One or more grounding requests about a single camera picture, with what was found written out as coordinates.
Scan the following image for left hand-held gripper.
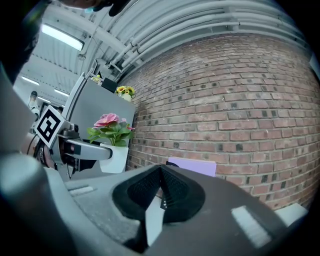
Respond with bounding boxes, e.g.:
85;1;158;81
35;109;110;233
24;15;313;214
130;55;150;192
34;104;114;180

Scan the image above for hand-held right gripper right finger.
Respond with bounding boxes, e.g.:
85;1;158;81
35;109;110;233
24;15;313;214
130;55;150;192
147;164;292;256

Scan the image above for black box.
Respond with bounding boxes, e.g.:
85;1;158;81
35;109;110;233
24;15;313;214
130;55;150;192
100;77;118;93

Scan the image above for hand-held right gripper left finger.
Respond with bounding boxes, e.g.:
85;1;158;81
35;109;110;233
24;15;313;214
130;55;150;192
43;164;162;254

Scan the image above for person's left forearm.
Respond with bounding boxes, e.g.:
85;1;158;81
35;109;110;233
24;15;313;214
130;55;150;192
21;132;55;169

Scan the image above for person's black shirt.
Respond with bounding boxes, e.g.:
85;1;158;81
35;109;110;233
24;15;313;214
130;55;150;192
0;0;45;85

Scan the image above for pink flowers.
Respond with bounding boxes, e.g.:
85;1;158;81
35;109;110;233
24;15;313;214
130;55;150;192
86;112;136;174

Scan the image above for person's head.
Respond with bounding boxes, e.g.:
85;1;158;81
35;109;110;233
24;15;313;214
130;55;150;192
59;0;131;17

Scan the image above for purple and black file holder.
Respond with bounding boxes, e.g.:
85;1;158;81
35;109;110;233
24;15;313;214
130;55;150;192
159;156;217;210

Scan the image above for small sunflower pot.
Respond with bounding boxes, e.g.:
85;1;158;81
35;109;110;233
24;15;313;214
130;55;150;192
115;85;136;102

